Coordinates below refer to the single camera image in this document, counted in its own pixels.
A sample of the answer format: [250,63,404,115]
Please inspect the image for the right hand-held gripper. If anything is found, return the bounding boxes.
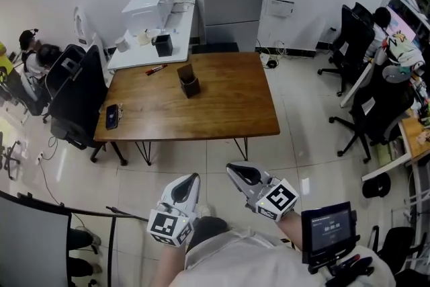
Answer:
[226,161,300,223]

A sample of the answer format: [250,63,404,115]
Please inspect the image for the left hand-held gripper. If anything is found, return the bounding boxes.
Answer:
[146,173,202,248]

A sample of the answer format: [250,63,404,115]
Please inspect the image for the brown pen holder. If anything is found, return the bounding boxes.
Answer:
[176,63,202,99]

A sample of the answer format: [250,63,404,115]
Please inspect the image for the red and black pen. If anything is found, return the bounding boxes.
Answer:
[144,64,169,76]

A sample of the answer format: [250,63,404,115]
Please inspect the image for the person's right forearm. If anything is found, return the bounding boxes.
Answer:
[276,210,304,251]

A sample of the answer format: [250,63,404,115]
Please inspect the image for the person's left forearm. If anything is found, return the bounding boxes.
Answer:
[156,241,187,287]

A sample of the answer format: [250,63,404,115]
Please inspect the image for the person's dark trouser leg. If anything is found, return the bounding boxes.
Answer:
[193,216,233,245]

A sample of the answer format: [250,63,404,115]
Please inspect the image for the wooden table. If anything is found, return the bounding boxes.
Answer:
[93,51,282,167]

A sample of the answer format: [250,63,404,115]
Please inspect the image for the person's white shirt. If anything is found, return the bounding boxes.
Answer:
[169,227,397,287]

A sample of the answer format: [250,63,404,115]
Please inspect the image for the black metal stand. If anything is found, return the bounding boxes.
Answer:
[105,206,150,287]

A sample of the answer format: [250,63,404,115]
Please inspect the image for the black timer screen device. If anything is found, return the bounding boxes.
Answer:
[300,201,359,275]

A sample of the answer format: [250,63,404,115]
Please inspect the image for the black smartphone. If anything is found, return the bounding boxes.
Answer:
[105,104,120,131]

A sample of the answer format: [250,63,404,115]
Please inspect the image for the black cap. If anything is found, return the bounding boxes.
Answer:
[361,171,392,200]

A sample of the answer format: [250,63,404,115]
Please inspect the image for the black office chair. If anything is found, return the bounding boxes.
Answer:
[370,224,430,287]
[316,1,376,97]
[42,43,89,124]
[328,60,418,165]
[49,44,129,167]

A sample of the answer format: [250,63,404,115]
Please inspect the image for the black square container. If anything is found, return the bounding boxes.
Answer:
[151,34,174,58]

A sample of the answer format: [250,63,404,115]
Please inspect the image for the white table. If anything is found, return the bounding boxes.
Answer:
[107,0,197,71]

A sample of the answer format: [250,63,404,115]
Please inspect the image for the white teapot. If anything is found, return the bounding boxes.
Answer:
[135,28,163,46]

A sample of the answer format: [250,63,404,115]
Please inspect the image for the white cup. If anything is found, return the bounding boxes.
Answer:
[114,37,130,53]

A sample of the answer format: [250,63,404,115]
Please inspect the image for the grey panel board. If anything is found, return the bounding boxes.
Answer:
[0,190,73,287]

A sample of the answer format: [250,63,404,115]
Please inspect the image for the black office chair base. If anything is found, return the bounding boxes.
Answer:
[0,130,22,181]

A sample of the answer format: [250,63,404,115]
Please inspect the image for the white box appliance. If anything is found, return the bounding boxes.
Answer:
[121,0,175,35]

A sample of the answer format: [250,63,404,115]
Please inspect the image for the white round appliance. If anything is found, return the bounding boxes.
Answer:
[73,6,92,46]

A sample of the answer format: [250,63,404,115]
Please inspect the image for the colourful jacket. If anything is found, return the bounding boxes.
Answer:
[375,30,427,79]

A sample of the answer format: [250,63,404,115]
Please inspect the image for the computer monitor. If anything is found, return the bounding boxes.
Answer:
[385,4,418,44]

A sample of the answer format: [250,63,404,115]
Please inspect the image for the floor power strip with cables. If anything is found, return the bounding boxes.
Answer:
[255,39,288,71]

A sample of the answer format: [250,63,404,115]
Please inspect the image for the black device mount clamp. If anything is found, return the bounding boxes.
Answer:
[324,253,375,281]

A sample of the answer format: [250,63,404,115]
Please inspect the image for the wooden desk with white frame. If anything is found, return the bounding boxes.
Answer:
[360,115,430,183]

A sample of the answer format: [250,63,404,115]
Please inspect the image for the white wall box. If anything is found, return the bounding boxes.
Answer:
[265,0,296,19]

